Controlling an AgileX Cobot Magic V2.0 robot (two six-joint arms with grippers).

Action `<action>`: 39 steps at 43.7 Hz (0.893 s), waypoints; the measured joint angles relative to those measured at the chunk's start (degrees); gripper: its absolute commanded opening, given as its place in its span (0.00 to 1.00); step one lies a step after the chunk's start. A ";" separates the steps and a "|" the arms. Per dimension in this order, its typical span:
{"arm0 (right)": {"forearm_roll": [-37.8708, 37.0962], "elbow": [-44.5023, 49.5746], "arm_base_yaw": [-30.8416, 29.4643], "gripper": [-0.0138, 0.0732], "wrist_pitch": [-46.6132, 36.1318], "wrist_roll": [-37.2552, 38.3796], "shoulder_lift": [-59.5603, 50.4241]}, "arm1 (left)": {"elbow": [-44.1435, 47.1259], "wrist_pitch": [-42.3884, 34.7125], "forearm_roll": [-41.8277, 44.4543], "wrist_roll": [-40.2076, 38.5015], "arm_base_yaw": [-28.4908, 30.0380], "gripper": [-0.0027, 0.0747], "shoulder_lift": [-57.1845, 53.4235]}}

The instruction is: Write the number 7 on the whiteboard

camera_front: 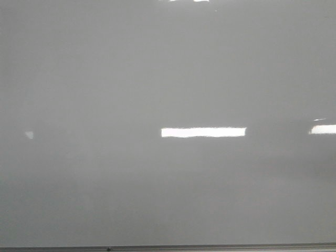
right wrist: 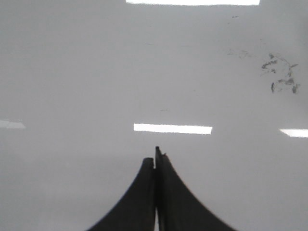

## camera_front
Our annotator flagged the grey aluminium whiteboard frame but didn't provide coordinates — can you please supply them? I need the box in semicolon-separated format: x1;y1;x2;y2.
1;243;335;251

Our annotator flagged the white glossy whiteboard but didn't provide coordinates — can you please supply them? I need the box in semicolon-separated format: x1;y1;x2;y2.
1;1;335;247

